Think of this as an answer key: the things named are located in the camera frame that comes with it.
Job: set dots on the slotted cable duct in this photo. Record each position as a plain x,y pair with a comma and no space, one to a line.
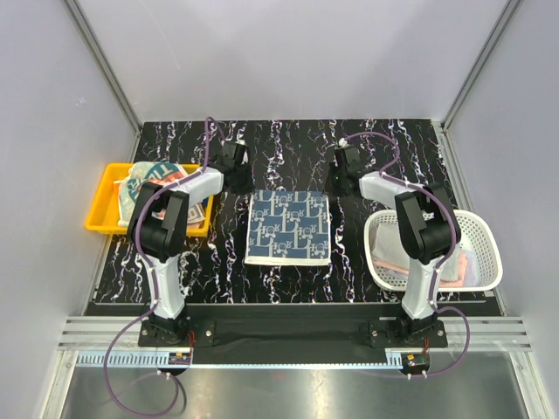
134,359

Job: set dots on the teal and red lettered towel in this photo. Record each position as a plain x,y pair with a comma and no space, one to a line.
161,173

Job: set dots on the cream white towel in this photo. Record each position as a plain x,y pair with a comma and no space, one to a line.
388,248

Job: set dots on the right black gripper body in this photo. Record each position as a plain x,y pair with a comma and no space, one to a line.
335,179

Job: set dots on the pink towel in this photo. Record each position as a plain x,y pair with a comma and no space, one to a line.
393,267

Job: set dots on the right aluminium frame post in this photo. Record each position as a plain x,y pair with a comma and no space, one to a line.
493,39

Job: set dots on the blue patterned white towel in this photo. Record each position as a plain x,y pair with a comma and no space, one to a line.
288,228

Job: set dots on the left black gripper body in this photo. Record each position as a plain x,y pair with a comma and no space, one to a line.
243,183

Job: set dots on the left aluminium frame post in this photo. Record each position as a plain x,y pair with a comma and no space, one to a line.
84,28

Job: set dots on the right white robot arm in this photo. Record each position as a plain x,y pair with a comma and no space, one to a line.
428,229

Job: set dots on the aluminium frame post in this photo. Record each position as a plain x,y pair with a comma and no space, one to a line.
493,39
84,28

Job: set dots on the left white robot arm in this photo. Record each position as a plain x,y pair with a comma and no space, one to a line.
158,228

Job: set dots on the yellow plastic tray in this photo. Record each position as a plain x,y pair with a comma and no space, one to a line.
103,214

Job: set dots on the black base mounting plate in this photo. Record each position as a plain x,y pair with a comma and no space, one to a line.
288,335

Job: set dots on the white perforated plastic basket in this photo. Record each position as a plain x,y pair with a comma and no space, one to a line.
483,269

